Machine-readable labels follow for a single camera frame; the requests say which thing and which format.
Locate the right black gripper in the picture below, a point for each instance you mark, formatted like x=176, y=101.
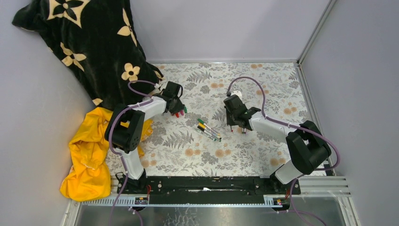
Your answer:
x=229, y=122

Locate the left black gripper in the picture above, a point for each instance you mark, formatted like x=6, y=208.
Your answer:
x=179, y=107

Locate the yellow cap marker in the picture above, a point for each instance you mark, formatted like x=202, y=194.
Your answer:
x=209, y=130

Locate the black cap marker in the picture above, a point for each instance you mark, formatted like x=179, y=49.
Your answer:
x=208, y=132

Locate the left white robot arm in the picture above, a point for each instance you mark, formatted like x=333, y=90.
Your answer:
x=125, y=127

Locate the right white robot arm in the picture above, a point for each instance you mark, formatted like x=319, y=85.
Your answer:
x=306, y=147

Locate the floral fern table mat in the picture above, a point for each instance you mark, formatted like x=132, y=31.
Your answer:
x=175, y=149

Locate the black floral blanket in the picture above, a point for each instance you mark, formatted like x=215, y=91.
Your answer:
x=96, y=40

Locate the yellow cloth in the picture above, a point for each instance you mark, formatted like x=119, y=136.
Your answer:
x=89, y=177

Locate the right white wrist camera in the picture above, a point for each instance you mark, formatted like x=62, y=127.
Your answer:
x=237, y=92

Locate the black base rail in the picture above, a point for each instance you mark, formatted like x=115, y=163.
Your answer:
x=204, y=190

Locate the aluminium frame post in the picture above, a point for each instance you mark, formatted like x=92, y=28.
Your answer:
x=317, y=29

